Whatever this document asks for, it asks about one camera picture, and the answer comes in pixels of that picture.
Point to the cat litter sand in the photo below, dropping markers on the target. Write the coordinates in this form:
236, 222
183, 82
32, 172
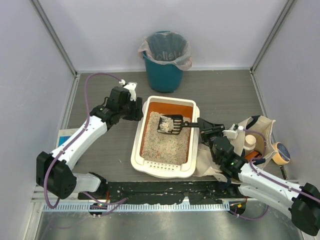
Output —
164, 148

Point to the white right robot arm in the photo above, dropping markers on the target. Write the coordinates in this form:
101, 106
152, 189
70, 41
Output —
300, 203

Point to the clear plastic bin liner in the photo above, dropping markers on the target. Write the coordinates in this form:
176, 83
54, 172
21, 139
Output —
167, 47

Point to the litter clump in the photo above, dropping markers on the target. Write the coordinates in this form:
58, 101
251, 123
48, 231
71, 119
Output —
165, 125

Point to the teal trash bin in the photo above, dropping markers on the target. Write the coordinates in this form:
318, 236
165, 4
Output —
162, 78

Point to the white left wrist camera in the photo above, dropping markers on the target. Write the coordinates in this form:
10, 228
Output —
131, 86

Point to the black litter scoop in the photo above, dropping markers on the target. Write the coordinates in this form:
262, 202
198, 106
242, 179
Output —
179, 124

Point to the white orange litter box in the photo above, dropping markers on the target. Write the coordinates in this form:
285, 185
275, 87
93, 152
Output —
171, 106

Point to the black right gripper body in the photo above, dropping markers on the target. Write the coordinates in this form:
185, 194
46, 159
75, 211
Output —
211, 129

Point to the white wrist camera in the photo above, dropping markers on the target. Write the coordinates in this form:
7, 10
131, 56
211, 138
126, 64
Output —
234, 131
131, 86

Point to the masking tape roll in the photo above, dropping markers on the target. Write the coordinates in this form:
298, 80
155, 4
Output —
282, 155

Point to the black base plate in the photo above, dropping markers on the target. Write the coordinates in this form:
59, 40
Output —
198, 192

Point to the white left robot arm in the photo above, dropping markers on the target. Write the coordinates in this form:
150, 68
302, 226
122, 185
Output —
54, 169

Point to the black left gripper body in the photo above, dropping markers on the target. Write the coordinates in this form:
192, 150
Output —
136, 109

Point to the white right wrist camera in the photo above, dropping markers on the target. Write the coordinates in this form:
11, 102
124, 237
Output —
234, 131

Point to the blue white box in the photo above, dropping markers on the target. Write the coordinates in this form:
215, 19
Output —
64, 135

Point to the white slotted cable duct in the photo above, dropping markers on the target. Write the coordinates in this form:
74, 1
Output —
185, 206

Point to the beige canvas tote bag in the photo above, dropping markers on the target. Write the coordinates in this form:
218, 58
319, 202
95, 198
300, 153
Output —
205, 166

